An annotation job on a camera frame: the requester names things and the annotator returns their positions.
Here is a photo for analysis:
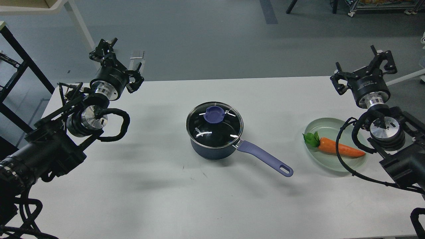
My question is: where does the white table frame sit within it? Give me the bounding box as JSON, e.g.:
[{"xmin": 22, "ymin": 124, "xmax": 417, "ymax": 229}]
[{"xmin": 0, "ymin": 0, "xmax": 95, "ymax": 51}]

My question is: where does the black chair leg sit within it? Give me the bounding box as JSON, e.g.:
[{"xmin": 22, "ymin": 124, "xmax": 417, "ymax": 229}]
[{"xmin": 286, "ymin": 0, "xmax": 298, "ymax": 15}]

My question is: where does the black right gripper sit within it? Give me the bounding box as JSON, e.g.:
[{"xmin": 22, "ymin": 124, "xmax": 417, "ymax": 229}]
[{"xmin": 330, "ymin": 45, "xmax": 398, "ymax": 109}]

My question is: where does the metal cart with wheels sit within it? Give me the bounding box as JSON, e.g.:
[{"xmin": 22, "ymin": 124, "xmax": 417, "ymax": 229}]
[{"xmin": 346, "ymin": 0, "xmax": 424, "ymax": 18}]

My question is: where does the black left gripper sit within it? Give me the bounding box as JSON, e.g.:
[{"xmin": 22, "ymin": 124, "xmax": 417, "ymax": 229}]
[{"xmin": 89, "ymin": 38, "xmax": 144, "ymax": 101}]

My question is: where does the black metal rack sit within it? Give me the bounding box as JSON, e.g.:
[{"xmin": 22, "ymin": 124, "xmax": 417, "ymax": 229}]
[{"xmin": 0, "ymin": 21, "xmax": 55, "ymax": 133}]

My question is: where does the pale green plate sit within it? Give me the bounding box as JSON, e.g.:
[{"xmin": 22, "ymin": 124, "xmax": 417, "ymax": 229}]
[{"xmin": 304, "ymin": 118, "xmax": 368, "ymax": 173}]

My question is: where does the blue pot with handle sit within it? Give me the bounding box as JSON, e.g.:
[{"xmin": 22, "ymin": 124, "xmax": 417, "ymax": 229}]
[{"xmin": 190, "ymin": 137, "xmax": 294, "ymax": 177}]

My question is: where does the orange toy carrot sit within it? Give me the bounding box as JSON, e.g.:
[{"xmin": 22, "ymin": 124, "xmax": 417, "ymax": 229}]
[{"xmin": 302, "ymin": 131, "xmax": 366, "ymax": 158}]

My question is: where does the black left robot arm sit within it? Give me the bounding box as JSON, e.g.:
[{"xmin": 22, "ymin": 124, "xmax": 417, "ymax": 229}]
[{"xmin": 1, "ymin": 38, "xmax": 144, "ymax": 239}]

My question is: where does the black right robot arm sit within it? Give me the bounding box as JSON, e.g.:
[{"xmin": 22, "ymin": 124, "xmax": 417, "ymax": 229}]
[{"xmin": 330, "ymin": 45, "xmax": 425, "ymax": 195}]

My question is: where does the glass lid with blue knob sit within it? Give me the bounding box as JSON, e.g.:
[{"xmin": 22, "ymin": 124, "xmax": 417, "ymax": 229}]
[{"xmin": 186, "ymin": 102, "xmax": 243, "ymax": 148}]

